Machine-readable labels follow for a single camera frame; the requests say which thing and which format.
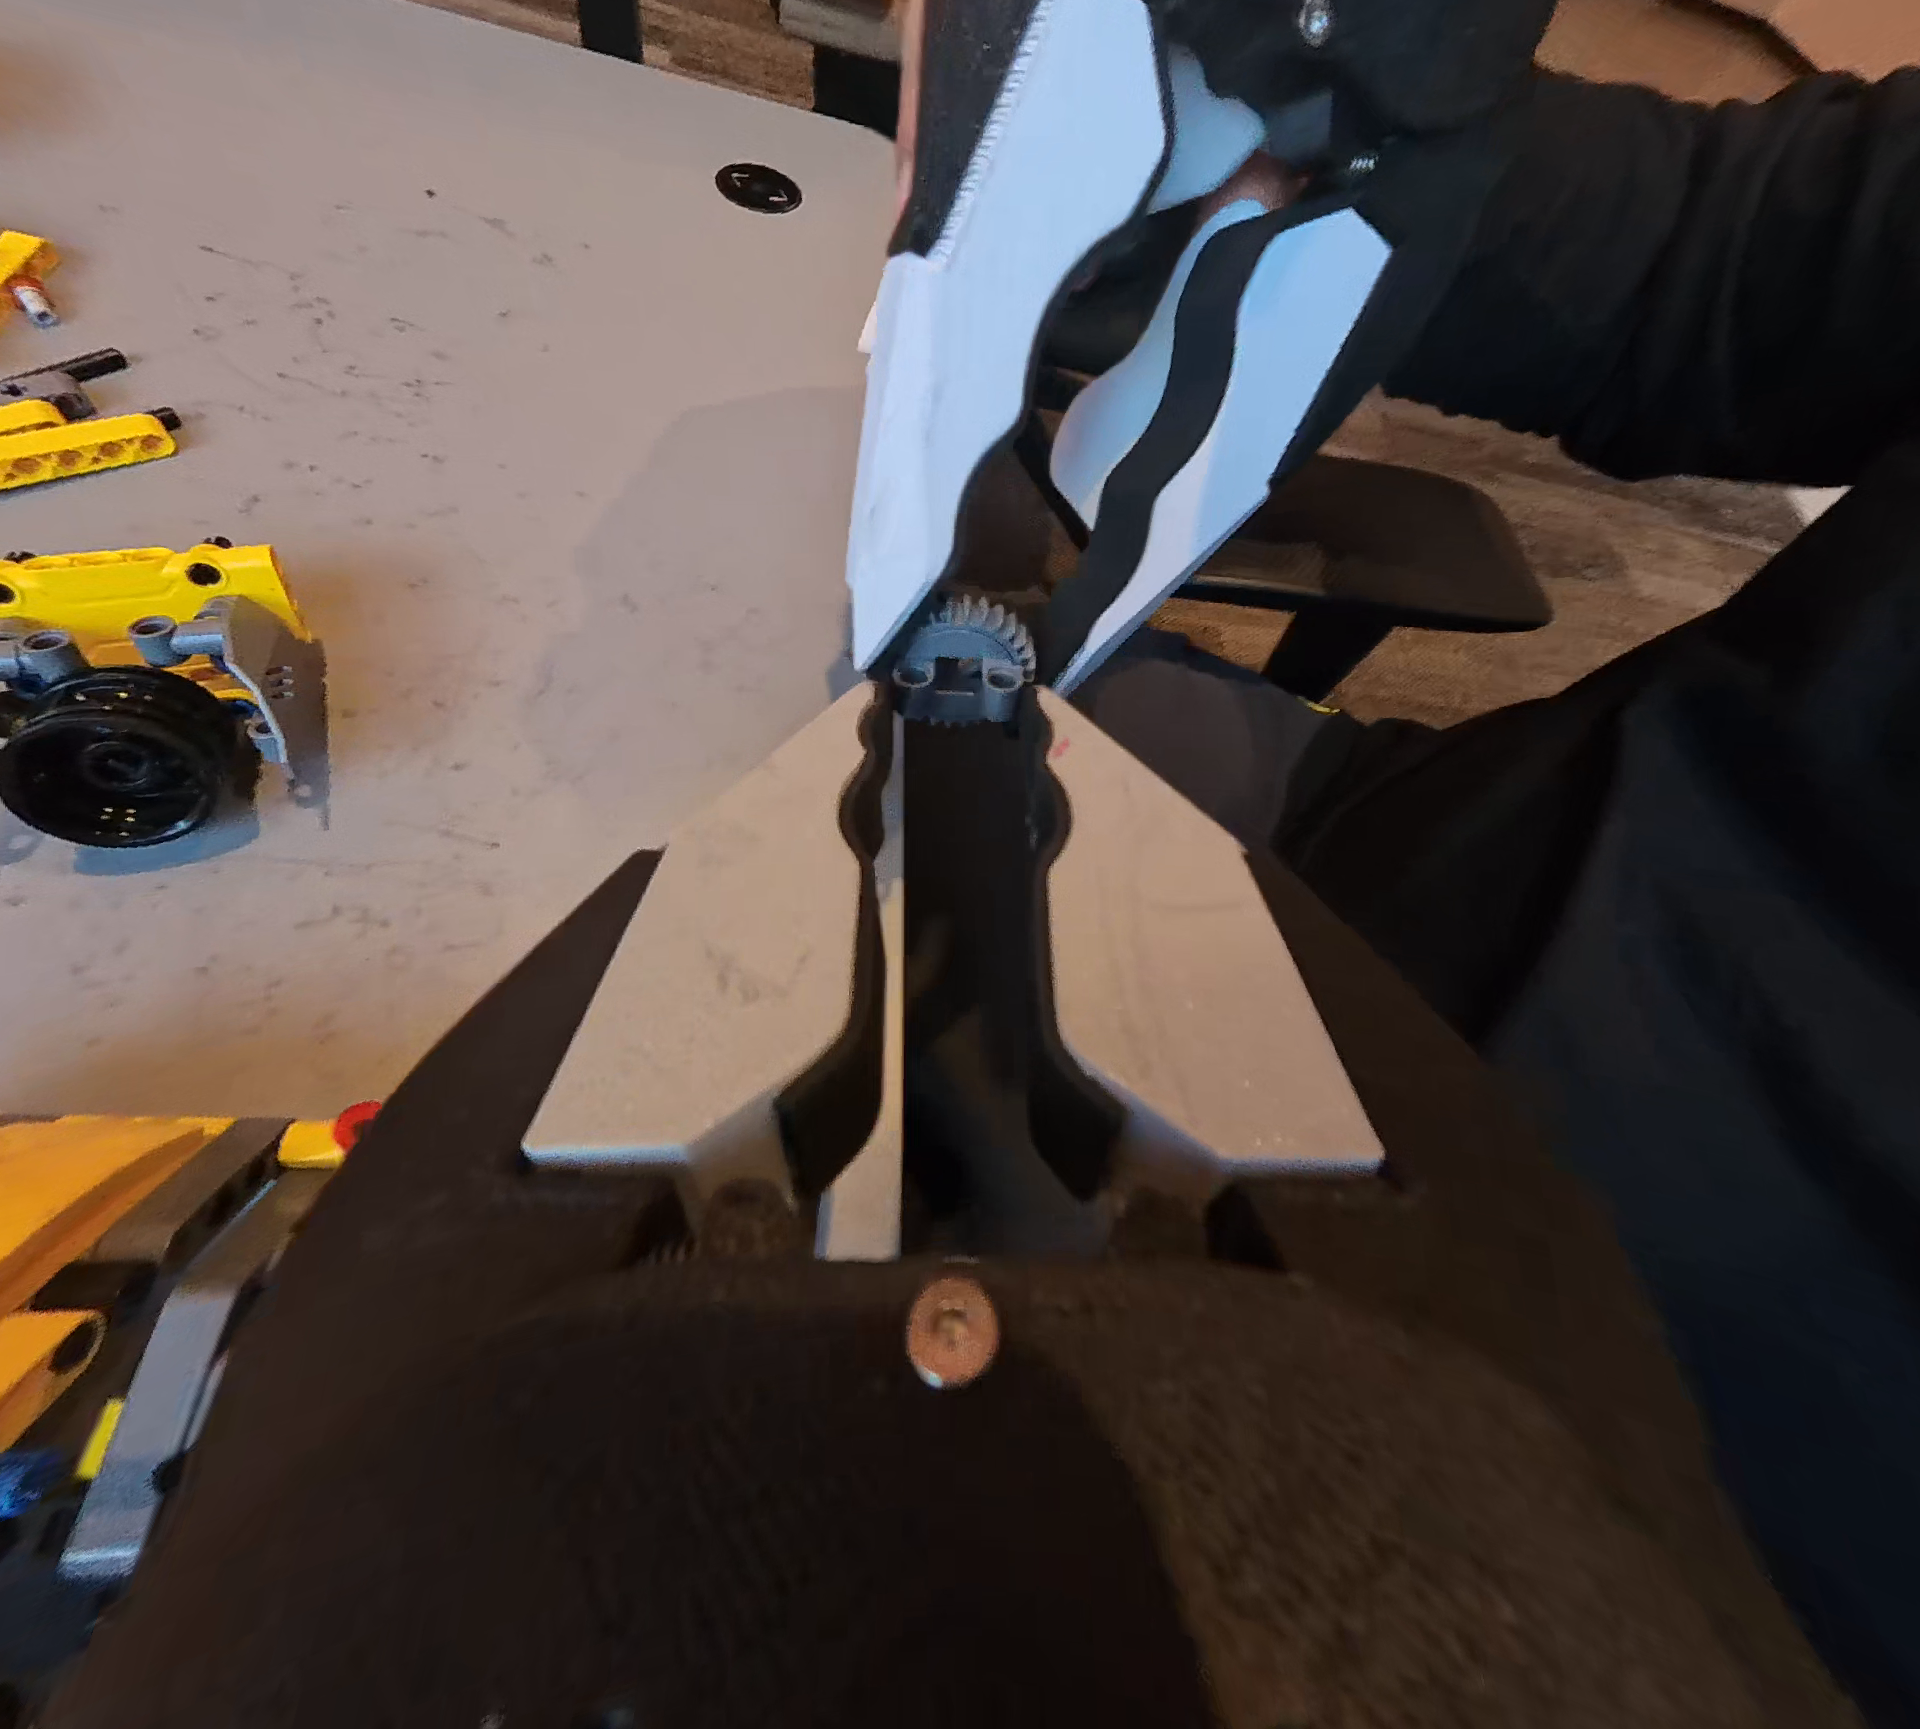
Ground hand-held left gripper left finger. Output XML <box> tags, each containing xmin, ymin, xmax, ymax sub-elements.
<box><xmin>522</xmin><ymin>678</ymin><xmax>910</xmax><ymax>1213</ymax></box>

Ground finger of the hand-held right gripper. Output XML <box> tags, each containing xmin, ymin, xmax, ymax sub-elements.
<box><xmin>1043</xmin><ymin>202</ymin><xmax>1399</xmax><ymax>696</ymax></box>
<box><xmin>844</xmin><ymin>0</ymin><xmax>1176</xmax><ymax>676</ymax></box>

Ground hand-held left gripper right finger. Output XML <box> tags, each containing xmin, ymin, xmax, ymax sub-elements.
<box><xmin>1027</xmin><ymin>690</ymin><xmax>1386</xmax><ymax>1207</ymax></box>

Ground grey toy gear assembly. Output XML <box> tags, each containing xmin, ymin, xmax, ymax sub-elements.
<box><xmin>892</xmin><ymin>591</ymin><xmax>1041</xmax><ymax>727</ymax></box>

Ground person's right forearm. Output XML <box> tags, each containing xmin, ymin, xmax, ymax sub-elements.
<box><xmin>1380</xmin><ymin>64</ymin><xmax>1920</xmax><ymax>486</ymax></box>

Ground grey desk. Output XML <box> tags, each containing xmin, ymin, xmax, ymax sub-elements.
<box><xmin>0</xmin><ymin>0</ymin><xmax>919</xmax><ymax>1311</ymax></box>

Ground black mesh office chair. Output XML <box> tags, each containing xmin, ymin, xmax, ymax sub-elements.
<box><xmin>1020</xmin><ymin>364</ymin><xmax>1555</xmax><ymax>702</ymax></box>

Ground person's dark clothed body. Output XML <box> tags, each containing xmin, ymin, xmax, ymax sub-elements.
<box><xmin>1080</xmin><ymin>438</ymin><xmax>1920</xmax><ymax>1729</ymax></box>

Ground grey yellow wheel housing assembly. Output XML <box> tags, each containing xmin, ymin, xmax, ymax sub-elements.
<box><xmin>0</xmin><ymin>540</ymin><xmax>333</xmax><ymax>849</ymax></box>

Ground yellow toy vehicle model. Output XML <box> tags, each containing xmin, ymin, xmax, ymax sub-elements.
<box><xmin>0</xmin><ymin>1102</ymin><xmax>385</xmax><ymax>1671</ymax></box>

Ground yellow beam with holes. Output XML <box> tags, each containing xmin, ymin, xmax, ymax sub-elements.
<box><xmin>0</xmin><ymin>402</ymin><xmax>182</xmax><ymax>491</ymax></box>

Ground black grey axle piece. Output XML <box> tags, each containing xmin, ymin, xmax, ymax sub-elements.
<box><xmin>0</xmin><ymin>347</ymin><xmax>130</xmax><ymax>403</ymax></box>

